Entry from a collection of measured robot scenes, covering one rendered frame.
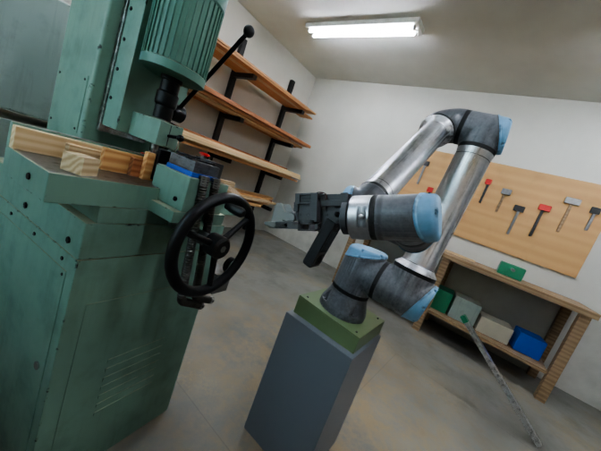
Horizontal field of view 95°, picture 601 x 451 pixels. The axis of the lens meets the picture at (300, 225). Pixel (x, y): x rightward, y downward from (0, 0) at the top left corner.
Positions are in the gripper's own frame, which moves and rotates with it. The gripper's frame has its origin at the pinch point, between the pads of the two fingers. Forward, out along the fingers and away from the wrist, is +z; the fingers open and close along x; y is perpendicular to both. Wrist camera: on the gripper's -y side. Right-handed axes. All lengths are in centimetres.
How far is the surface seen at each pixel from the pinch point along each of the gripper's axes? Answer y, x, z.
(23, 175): 9, 31, 39
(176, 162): 15.9, 7.2, 24.1
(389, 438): -104, -87, -16
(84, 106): 34, 13, 57
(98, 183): 8.3, 22.8, 28.9
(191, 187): 9.2, 7.2, 18.5
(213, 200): 5.6, 8.4, 10.1
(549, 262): -31, -303, -137
